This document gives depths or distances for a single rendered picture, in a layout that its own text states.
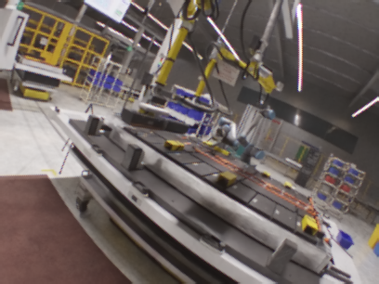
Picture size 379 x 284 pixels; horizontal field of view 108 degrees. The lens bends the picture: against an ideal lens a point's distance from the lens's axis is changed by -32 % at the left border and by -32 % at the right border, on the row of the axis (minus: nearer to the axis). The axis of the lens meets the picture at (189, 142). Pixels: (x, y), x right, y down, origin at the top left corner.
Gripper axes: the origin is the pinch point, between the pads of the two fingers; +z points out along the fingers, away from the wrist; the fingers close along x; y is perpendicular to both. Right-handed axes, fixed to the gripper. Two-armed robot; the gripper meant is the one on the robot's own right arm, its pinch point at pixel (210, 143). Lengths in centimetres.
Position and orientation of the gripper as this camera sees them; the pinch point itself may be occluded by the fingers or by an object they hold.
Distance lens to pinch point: 191.8
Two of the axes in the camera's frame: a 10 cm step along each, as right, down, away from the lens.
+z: -6.3, 4.8, -6.2
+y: -0.4, 7.7, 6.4
